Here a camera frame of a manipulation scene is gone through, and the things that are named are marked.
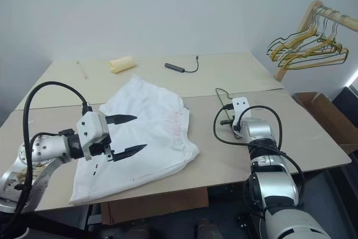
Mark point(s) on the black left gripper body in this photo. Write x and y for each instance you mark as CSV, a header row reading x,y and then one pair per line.
x,y
99,147

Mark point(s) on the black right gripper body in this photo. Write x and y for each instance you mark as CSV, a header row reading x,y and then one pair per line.
x,y
226,122

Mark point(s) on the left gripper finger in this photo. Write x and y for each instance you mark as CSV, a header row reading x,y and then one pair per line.
x,y
128,152
120,119

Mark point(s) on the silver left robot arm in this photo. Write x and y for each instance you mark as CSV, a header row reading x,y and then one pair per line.
x,y
44,148

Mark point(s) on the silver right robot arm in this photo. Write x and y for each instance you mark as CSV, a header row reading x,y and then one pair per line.
x,y
261,132

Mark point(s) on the white shorts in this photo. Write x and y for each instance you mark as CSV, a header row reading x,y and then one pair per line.
x,y
151,127

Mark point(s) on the pale yellow roll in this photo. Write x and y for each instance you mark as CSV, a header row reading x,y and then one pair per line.
x,y
121,64

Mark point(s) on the grey metal table leg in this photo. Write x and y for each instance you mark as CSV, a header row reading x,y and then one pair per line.
x,y
92,218

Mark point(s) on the dark grey USB hub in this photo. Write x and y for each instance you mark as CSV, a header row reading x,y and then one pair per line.
x,y
174,67

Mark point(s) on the open brown cardboard box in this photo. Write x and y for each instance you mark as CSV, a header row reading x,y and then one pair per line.
x,y
321,116

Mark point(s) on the black case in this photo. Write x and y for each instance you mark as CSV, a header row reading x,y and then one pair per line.
x,y
346,102

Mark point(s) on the wooden clothes rack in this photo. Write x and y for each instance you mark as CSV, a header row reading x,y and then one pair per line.
x,y
346,20

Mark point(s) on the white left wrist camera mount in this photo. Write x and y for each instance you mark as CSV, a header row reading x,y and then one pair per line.
x,y
91,127

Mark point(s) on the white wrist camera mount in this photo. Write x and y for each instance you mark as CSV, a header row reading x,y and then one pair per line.
x,y
91,127
240,106

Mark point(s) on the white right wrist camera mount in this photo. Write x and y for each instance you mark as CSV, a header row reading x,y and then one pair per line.
x,y
240,106

